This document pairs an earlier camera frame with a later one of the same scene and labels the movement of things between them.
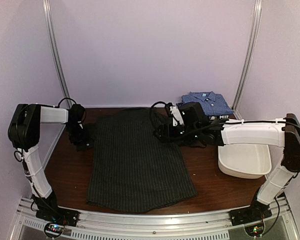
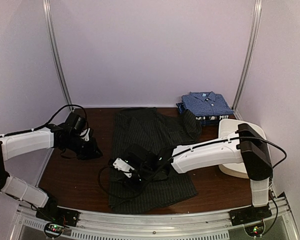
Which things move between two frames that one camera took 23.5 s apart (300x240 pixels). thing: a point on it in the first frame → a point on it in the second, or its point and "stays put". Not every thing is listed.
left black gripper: (85, 138) → (92, 153)
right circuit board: (255, 230) stays put
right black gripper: (166, 131) → (126, 184)
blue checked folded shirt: (214, 104) stays put
